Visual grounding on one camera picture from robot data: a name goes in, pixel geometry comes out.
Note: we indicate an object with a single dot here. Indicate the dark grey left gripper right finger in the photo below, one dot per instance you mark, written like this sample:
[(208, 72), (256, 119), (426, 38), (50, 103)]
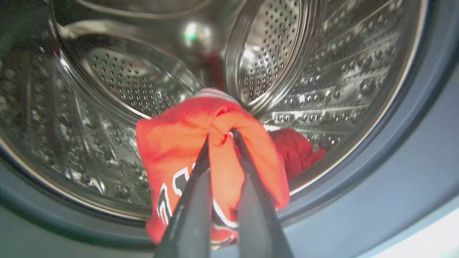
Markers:
[(256, 215)]

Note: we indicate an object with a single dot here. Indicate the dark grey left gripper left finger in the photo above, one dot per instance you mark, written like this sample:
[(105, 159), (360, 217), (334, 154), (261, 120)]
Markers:
[(192, 215)]

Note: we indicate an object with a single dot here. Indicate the red jersey with white lettering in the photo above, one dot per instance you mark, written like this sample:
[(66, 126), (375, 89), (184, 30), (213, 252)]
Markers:
[(172, 143)]

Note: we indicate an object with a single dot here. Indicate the grey rubber door gasket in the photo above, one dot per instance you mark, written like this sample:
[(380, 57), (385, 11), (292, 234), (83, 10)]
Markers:
[(358, 186)]

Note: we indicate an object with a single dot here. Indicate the stainless steel perforated washer drum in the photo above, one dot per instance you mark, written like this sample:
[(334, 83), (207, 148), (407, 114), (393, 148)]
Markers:
[(322, 71)]

